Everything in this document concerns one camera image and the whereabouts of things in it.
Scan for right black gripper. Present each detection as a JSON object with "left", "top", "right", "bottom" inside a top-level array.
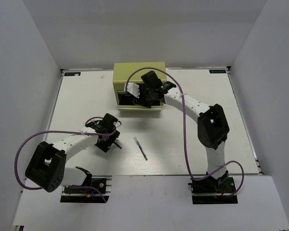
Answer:
[{"left": 134, "top": 83, "right": 155, "bottom": 108}]

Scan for green gel pen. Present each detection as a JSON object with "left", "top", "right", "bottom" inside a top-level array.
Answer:
[{"left": 133, "top": 137, "right": 148, "bottom": 161}]

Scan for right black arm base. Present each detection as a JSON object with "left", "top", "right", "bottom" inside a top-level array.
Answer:
[{"left": 188, "top": 177, "right": 238, "bottom": 205}]

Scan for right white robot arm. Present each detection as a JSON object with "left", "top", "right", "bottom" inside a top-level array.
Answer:
[{"left": 125, "top": 67, "right": 230, "bottom": 192}]

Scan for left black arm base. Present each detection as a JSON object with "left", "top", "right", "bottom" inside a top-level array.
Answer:
[{"left": 60, "top": 167, "right": 112, "bottom": 204}]

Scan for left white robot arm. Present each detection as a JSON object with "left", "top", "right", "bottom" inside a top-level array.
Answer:
[{"left": 25, "top": 113, "right": 120, "bottom": 193}]

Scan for green metal tool chest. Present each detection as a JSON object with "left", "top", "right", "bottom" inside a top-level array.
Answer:
[{"left": 113, "top": 62, "right": 167, "bottom": 100}]

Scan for right blue corner label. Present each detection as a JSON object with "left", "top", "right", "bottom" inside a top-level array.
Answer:
[{"left": 209, "top": 69, "right": 226, "bottom": 74}]

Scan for blue corner label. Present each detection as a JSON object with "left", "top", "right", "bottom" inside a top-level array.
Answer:
[
  {"left": 209, "top": 69, "right": 226, "bottom": 74},
  {"left": 64, "top": 72, "right": 81, "bottom": 77}
]

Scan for left blue corner label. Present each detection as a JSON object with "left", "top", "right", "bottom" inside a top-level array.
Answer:
[{"left": 64, "top": 72, "right": 81, "bottom": 77}]

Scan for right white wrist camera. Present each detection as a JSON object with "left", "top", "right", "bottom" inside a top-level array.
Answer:
[{"left": 124, "top": 83, "right": 140, "bottom": 98}]

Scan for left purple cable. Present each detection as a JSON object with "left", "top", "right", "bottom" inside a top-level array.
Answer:
[{"left": 14, "top": 117, "right": 118, "bottom": 202}]

